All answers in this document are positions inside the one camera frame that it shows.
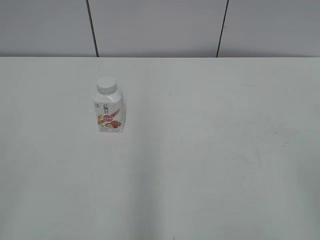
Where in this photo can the white strawberry drink bottle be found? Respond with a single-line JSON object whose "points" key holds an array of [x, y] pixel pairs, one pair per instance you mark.
{"points": [[110, 112]]}

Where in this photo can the white screw cap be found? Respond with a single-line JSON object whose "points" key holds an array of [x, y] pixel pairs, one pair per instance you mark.
{"points": [[106, 85]]}

